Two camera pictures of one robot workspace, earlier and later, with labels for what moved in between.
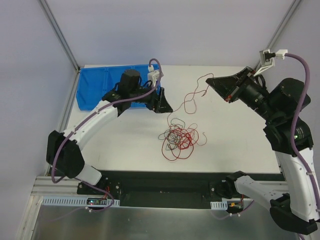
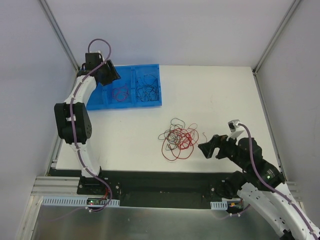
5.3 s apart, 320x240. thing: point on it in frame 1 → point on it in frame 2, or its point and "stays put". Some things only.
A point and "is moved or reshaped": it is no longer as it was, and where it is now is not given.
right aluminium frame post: (281, 27) stays put
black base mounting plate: (166, 189) stays put
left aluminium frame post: (59, 34) stays put
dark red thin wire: (190, 100) is moved or reshaped
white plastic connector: (267, 61) → (234, 129)
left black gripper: (155, 100) → (108, 74)
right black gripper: (237, 84) → (220, 145)
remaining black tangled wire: (173, 135) stays put
